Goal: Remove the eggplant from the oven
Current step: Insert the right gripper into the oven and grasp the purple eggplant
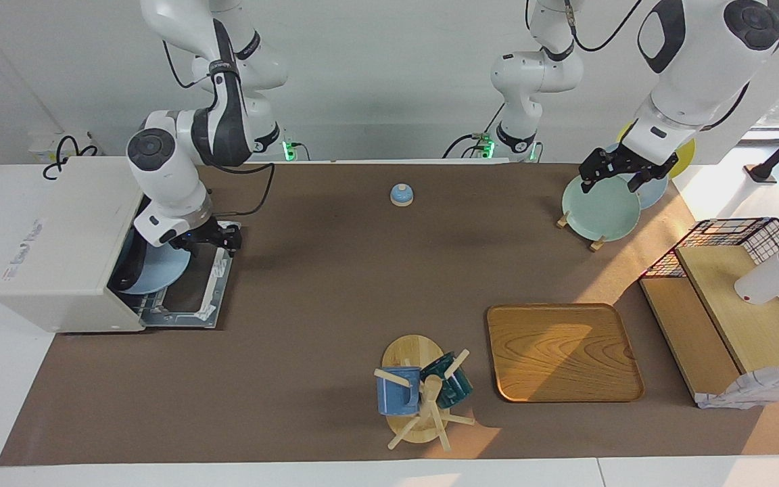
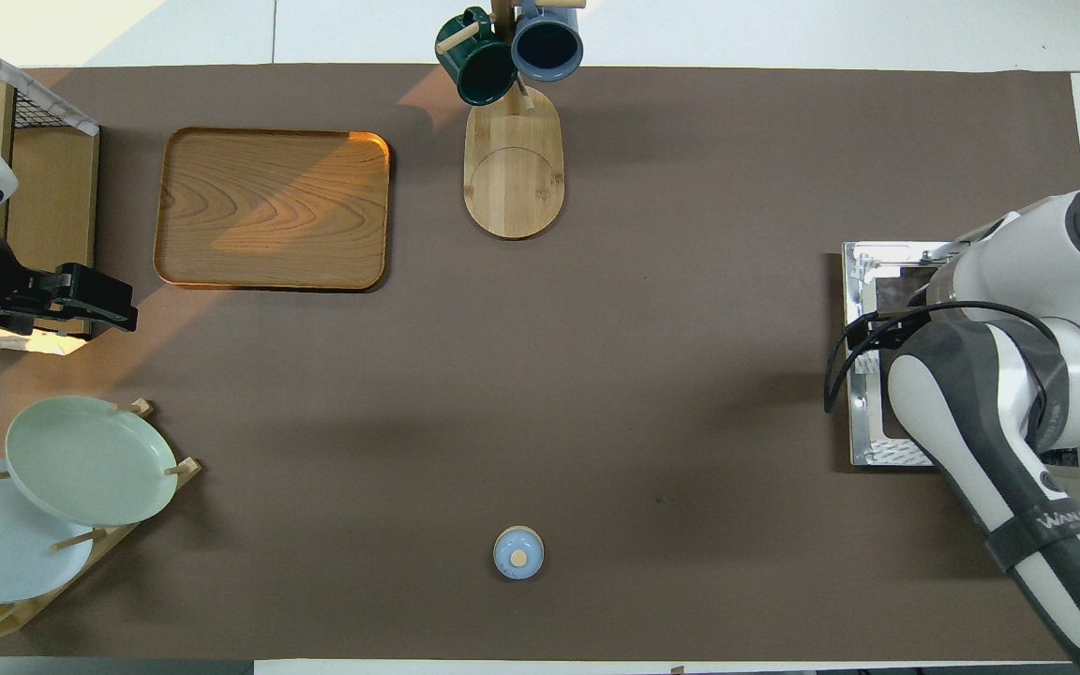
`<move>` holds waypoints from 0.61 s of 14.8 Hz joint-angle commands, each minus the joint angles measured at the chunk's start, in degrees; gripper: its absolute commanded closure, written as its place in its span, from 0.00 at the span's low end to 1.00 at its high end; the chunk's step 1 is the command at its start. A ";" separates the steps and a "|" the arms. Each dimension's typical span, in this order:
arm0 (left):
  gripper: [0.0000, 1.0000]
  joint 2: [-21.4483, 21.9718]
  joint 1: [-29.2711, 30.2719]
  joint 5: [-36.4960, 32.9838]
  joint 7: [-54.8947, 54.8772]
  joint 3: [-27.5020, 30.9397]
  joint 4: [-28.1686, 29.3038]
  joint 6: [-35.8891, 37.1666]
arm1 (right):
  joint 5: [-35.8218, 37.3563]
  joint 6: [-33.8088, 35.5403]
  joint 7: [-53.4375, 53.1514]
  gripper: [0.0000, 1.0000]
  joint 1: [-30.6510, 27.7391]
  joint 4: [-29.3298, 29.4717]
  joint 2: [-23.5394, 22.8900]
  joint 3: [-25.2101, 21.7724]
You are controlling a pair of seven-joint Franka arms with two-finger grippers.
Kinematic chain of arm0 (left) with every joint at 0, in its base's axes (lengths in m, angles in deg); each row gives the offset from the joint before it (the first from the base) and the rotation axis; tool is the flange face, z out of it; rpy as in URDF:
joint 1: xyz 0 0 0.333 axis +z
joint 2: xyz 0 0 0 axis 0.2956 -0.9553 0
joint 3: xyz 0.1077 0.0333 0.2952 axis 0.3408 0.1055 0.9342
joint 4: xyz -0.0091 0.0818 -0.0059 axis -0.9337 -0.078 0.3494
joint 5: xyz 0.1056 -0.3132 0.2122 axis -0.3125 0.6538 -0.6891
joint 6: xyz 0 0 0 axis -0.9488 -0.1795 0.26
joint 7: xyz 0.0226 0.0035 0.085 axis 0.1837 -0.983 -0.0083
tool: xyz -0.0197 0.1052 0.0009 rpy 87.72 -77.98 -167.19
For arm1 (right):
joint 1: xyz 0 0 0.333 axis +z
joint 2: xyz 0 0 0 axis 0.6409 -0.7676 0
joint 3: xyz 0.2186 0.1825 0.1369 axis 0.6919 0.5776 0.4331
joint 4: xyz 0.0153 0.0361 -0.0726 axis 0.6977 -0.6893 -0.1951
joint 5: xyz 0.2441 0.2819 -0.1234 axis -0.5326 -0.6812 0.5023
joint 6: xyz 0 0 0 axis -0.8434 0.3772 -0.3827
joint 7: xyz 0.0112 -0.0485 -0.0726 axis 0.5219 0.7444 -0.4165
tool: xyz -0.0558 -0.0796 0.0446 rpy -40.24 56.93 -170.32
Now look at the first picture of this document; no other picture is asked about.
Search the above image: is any light blue plate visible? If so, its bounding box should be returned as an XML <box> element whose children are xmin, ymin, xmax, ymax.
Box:
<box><xmin>119</xmin><ymin>230</ymin><xmax>191</xmax><ymax>295</ymax></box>

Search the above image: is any glass oven door with handle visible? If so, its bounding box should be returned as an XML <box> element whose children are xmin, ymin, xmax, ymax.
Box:
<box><xmin>136</xmin><ymin>220</ymin><xmax>241</xmax><ymax>330</ymax></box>

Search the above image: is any white toaster oven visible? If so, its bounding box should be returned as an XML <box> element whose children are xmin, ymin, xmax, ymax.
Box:
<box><xmin>0</xmin><ymin>157</ymin><xmax>148</xmax><ymax>333</ymax></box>

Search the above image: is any pale blue plate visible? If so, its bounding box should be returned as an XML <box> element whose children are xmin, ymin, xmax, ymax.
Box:
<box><xmin>603</xmin><ymin>142</ymin><xmax>669</xmax><ymax>210</ymax></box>

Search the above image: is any mint green plate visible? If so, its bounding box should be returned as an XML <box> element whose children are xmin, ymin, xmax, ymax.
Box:
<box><xmin>561</xmin><ymin>175</ymin><xmax>642</xmax><ymax>241</ymax></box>

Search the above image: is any yellow plate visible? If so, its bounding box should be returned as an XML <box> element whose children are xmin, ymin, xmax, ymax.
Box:
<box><xmin>616</xmin><ymin>122</ymin><xmax>696</xmax><ymax>180</ymax></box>

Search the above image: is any wooden plate rack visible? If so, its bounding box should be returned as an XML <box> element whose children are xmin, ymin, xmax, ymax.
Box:
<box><xmin>555</xmin><ymin>211</ymin><xmax>607</xmax><ymax>253</ymax></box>

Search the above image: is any brown table mat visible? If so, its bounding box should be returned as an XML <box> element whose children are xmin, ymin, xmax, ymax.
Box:
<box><xmin>0</xmin><ymin>162</ymin><xmax>779</xmax><ymax>467</ymax></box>

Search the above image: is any white bottle with clear cap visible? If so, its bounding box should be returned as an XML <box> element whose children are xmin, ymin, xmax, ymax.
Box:
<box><xmin>734</xmin><ymin>230</ymin><xmax>779</xmax><ymax>305</ymax></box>

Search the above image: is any wooden serving tray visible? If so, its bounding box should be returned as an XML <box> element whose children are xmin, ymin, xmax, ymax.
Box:
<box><xmin>486</xmin><ymin>303</ymin><xmax>645</xmax><ymax>403</ymax></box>

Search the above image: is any white power strip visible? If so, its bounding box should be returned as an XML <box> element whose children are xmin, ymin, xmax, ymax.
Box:
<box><xmin>28</xmin><ymin>132</ymin><xmax>103</xmax><ymax>163</ymax></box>

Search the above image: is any wooden step shelf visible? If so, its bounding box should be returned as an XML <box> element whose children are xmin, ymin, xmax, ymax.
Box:
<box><xmin>640</xmin><ymin>245</ymin><xmax>779</xmax><ymax>405</ymax></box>

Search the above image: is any wooden mug tree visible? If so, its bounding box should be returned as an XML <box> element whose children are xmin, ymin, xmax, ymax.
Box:
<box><xmin>373</xmin><ymin>335</ymin><xmax>476</xmax><ymax>453</ymax></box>

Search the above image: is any blue mug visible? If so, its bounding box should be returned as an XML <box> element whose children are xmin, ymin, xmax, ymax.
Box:
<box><xmin>376</xmin><ymin>367</ymin><xmax>423</xmax><ymax>416</ymax></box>

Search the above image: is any patterned white cloth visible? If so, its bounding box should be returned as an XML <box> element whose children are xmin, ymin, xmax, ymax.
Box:
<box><xmin>696</xmin><ymin>364</ymin><xmax>779</xmax><ymax>410</ymax></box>

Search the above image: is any dark green mug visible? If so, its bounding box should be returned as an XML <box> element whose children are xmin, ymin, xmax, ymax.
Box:
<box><xmin>421</xmin><ymin>352</ymin><xmax>474</xmax><ymax>409</ymax></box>

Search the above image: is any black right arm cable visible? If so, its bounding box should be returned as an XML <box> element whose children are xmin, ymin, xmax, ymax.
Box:
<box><xmin>162</xmin><ymin>39</ymin><xmax>277</xmax><ymax>218</ymax></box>

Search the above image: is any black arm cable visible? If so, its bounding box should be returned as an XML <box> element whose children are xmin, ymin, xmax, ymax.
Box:
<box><xmin>525</xmin><ymin>0</ymin><xmax>647</xmax><ymax>53</ymax></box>
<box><xmin>162</xmin><ymin>39</ymin><xmax>277</xmax><ymax>218</ymax></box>

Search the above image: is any black wire basket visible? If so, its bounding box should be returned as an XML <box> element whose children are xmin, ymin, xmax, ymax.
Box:
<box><xmin>638</xmin><ymin>216</ymin><xmax>779</xmax><ymax>358</ymax></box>

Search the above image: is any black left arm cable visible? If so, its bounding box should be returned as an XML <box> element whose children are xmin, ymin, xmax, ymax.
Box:
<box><xmin>525</xmin><ymin>0</ymin><xmax>647</xmax><ymax>53</ymax></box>

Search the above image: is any black left base cable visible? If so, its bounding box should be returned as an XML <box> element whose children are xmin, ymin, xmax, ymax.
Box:
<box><xmin>442</xmin><ymin>101</ymin><xmax>506</xmax><ymax>160</ymax></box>

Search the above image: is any coiled black cable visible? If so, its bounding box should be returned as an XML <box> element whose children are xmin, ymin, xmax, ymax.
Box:
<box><xmin>43</xmin><ymin>135</ymin><xmax>103</xmax><ymax>180</ymax></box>

